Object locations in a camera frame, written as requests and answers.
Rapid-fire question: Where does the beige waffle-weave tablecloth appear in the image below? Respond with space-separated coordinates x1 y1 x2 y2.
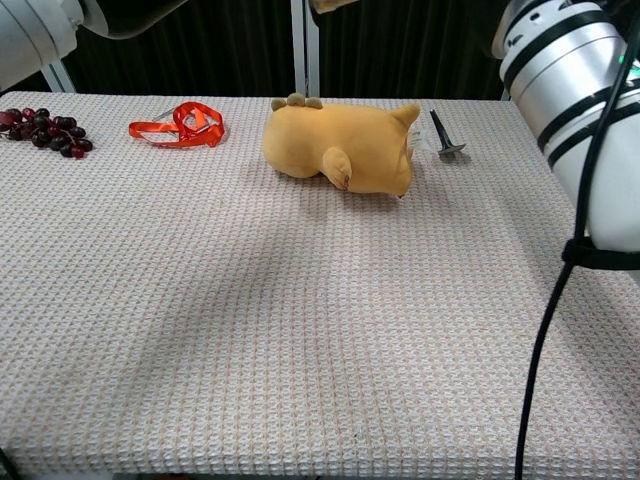
0 91 640 476

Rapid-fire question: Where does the yellow plush animal toy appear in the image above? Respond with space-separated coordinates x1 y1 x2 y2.
262 92 422 200

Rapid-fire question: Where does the small dark metal tool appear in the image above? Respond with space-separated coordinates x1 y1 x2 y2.
428 108 467 157

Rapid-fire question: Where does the black pleated curtain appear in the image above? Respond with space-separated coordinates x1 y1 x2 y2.
59 0 511 101

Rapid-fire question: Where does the dark red grape bunch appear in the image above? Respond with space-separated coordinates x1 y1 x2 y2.
0 107 95 160

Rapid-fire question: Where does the white frame post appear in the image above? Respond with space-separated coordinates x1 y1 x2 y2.
291 0 321 99
39 58 77 94

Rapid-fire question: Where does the orange ribbon lanyard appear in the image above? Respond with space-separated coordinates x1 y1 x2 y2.
128 101 226 150

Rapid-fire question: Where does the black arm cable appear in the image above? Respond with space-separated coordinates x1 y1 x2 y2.
514 27 640 480

